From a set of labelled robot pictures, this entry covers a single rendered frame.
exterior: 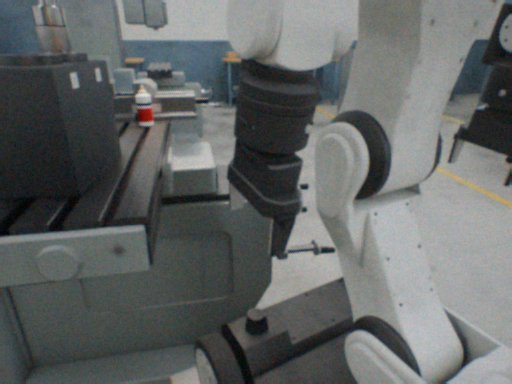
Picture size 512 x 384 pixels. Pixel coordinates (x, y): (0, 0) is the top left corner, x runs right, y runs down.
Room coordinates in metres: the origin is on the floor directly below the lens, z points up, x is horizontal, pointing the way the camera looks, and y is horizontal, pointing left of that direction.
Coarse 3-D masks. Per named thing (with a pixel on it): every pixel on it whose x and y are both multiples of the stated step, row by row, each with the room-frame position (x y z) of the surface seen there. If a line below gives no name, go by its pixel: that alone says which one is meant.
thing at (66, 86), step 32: (0, 64) 0.50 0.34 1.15; (32, 64) 0.51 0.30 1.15; (64, 64) 0.56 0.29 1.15; (96, 64) 0.65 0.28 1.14; (0, 96) 0.48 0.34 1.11; (32, 96) 0.49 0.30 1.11; (64, 96) 0.51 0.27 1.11; (96, 96) 0.62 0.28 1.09; (0, 128) 0.48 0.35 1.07; (32, 128) 0.48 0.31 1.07; (64, 128) 0.49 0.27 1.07; (96, 128) 0.60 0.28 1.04; (0, 160) 0.48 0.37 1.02; (32, 160) 0.48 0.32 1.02; (64, 160) 0.49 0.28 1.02; (96, 160) 0.57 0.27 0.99; (0, 192) 0.48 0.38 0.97; (32, 192) 0.48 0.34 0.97; (64, 192) 0.49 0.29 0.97
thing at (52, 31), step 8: (40, 16) 0.62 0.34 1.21; (48, 16) 0.62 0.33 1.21; (56, 16) 0.63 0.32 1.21; (64, 16) 0.64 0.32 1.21; (40, 24) 0.62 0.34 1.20; (48, 24) 0.62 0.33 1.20; (56, 24) 0.63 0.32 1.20; (64, 24) 0.64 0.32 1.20; (40, 32) 0.62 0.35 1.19; (48, 32) 0.62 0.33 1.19; (56, 32) 0.63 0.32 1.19; (64, 32) 0.64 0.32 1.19; (40, 40) 0.62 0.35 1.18; (48, 40) 0.62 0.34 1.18; (56, 40) 0.62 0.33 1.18; (64, 40) 0.63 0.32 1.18; (48, 48) 0.62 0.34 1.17; (56, 48) 0.62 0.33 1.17; (64, 48) 0.63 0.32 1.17; (72, 48) 0.65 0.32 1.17
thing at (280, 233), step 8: (296, 216) 0.38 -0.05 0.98; (272, 224) 0.36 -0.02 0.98; (280, 224) 0.36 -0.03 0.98; (288, 224) 0.36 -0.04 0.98; (272, 232) 0.36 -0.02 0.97; (280, 232) 0.37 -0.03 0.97; (288, 232) 0.37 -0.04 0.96; (272, 240) 0.37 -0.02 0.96; (280, 240) 0.37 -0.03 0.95; (288, 240) 0.38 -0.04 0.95; (272, 248) 0.37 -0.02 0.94; (280, 248) 0.37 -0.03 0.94; (272, 256) 0.37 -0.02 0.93
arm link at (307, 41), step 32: (288, 0) 0.35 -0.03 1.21; (320, 0) 0.37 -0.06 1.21; (352, 0) 0.40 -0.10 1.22; (288, 32) 0.34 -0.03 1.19; (320, 32) 0.36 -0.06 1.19; (352, 32) 0.39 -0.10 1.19; (256, 64) 0.37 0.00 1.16; (288, 64) 0.35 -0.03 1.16; (320, 64) 0.37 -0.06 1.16; (256, 96) 0.36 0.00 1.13; (288, 96) 0.35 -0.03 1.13
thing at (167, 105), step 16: (112, 80) 1.11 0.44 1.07; (112, 96) 1.04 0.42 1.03; (128, 96) 1.06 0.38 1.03; (160, 96) 1.07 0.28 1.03; (176, 96) 1.07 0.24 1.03; (192, 96) 1.08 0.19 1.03; (128, 112) 1.04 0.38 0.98; (160, 112) 1.07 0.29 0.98; (176, 112) 1.07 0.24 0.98; (192, 112) 1.08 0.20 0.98
